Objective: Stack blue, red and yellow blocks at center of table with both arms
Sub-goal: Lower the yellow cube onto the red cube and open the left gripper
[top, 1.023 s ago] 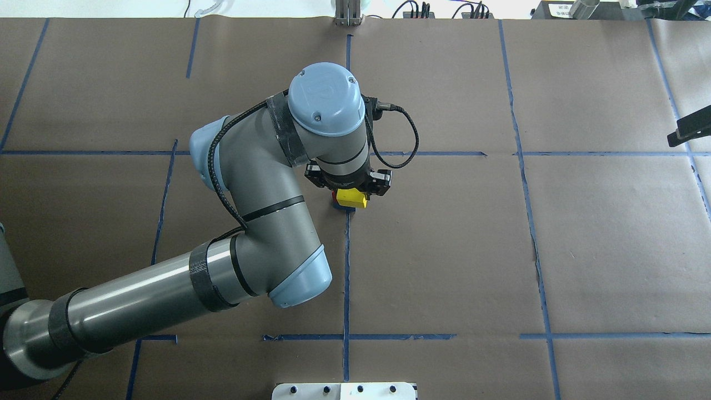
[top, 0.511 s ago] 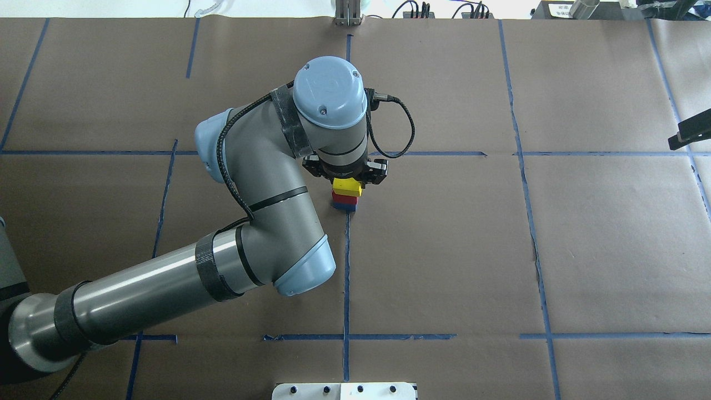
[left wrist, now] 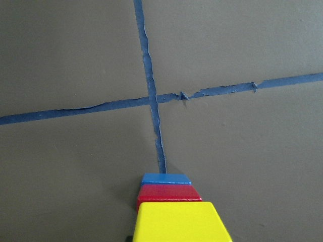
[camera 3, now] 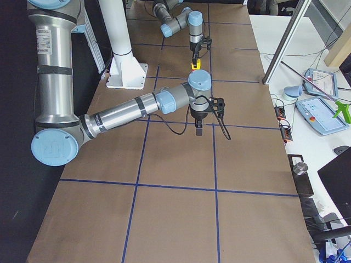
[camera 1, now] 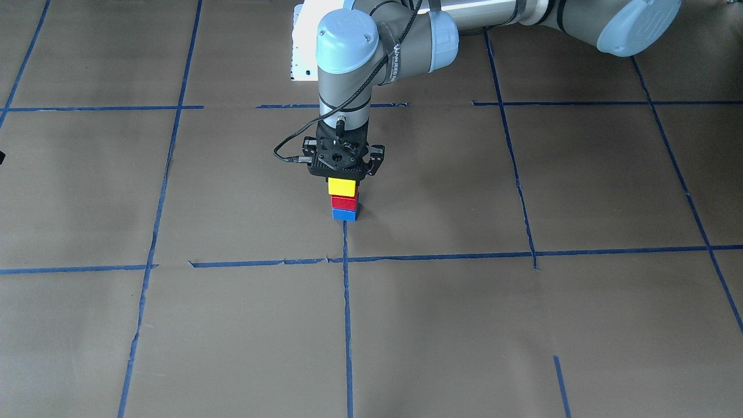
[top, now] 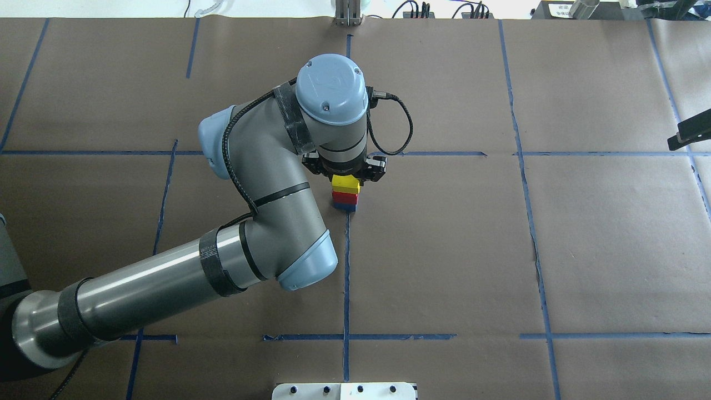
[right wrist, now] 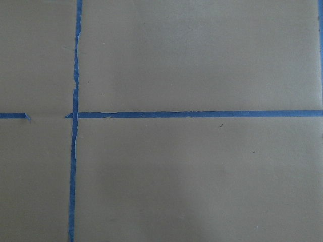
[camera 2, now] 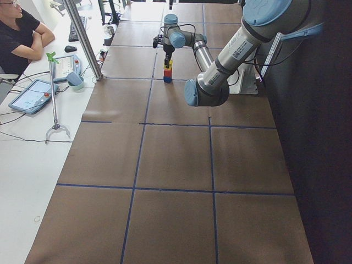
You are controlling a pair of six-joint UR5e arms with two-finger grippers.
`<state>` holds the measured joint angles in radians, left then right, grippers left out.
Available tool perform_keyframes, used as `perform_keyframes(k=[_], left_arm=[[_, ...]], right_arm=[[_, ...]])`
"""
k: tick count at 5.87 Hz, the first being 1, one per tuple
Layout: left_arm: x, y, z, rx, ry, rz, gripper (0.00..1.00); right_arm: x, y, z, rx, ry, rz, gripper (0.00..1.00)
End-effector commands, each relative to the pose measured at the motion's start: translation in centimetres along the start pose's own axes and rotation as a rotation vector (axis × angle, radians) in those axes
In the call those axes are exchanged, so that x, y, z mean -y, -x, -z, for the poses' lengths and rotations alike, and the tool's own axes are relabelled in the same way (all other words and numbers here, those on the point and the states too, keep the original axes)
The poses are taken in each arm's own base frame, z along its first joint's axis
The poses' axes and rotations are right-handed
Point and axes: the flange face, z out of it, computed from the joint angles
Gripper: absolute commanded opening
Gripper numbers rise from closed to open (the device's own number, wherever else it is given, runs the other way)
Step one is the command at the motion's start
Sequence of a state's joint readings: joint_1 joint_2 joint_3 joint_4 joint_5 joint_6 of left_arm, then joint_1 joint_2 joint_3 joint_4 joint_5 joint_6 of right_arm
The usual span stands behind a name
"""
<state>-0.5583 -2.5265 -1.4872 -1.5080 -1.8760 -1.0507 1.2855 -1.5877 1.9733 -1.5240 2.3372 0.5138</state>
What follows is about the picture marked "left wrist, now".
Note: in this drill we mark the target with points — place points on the blue wooden block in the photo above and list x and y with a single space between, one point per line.
165 179

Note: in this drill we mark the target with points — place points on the red wooden block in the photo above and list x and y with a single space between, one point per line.
167 193

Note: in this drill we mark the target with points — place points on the yellow wooden block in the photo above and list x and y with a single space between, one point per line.
179 221

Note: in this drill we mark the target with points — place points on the brown paper table cover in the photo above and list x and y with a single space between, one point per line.
94 94

